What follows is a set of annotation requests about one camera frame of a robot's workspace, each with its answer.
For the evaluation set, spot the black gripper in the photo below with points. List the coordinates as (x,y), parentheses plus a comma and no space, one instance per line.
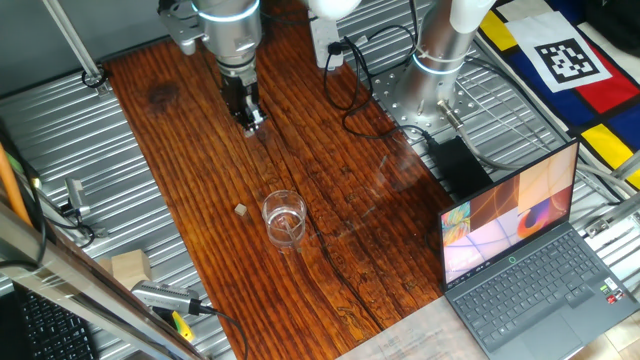
(240,92)

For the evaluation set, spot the clear glass rod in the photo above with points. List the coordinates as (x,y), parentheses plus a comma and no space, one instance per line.
(292,237)

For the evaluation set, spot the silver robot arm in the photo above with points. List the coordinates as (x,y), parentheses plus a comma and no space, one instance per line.
(435,65)

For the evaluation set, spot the clear glass beaker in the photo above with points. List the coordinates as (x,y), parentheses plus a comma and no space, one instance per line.
(284,235)

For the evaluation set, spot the brown wood grain board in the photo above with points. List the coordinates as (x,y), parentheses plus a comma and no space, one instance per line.
(200,175)

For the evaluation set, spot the small wooden cube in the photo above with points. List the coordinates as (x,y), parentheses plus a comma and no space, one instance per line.
(241,210)

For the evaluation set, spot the white power strip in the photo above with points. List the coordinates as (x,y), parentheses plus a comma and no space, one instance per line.
(322,40)

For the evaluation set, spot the slanted aluminium pole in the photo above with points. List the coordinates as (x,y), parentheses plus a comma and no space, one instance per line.
(75,45)

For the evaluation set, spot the large wooden block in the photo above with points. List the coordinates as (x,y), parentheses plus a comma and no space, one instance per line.
(130,267)

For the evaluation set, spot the black power adapter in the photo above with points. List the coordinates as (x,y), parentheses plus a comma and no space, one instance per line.
(457,167)

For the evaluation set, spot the yellow box green button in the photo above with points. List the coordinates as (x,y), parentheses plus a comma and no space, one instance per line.
(182,327)

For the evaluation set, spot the printed paper sheet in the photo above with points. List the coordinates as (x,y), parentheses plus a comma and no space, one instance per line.
(415,335)

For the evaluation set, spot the black keyboard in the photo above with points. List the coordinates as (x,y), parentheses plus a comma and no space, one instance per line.
(50,330)

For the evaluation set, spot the colour block checkered cloth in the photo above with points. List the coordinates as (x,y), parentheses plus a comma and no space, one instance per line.
(565,107)

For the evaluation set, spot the white fiducial marker sheet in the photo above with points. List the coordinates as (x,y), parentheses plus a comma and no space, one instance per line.
(565,60)

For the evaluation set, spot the grey open laptop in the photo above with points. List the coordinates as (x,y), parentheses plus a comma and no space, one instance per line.
(525,290)

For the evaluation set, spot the black bag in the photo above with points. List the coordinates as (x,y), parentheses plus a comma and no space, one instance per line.
(615,20)

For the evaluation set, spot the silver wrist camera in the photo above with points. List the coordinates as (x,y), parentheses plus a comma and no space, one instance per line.
(180,25)

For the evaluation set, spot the perforated robot base plate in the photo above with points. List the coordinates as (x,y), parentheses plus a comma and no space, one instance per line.
(387,95)

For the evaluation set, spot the small aluminium foot bracket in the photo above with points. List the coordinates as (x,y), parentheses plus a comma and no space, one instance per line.
(100,232)

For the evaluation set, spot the small grey camera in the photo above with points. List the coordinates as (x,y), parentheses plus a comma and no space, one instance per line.
(75,195)

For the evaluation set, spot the aluminium profile bracket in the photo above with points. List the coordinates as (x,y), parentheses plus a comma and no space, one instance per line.
(615,220)

